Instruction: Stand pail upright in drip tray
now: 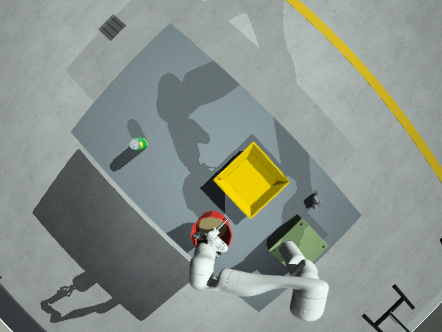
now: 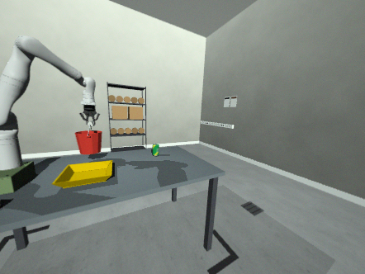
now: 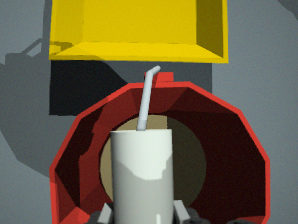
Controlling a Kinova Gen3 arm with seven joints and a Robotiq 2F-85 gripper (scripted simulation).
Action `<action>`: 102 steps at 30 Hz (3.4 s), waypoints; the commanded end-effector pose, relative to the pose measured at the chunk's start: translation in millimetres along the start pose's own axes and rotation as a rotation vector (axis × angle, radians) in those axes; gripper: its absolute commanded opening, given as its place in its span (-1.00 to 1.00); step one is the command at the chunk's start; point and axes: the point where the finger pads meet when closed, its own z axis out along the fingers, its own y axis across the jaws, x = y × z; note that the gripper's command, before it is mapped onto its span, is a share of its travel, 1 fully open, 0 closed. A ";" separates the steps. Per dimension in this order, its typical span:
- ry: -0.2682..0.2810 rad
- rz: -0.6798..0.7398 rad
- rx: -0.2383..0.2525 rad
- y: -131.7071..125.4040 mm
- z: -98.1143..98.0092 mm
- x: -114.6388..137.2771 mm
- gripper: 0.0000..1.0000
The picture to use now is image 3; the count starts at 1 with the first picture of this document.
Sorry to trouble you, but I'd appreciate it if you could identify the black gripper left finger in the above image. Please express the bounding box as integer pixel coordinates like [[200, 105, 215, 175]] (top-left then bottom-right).
[[83, 203, 114, 224]]

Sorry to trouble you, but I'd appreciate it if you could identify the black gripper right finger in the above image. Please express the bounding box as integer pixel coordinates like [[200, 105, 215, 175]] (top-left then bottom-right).
[[173, 200, 256, 224]]

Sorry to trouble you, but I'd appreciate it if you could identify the yellow tray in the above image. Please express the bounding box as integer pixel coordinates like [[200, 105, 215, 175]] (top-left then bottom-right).
[[49, 0, 228, 63]]

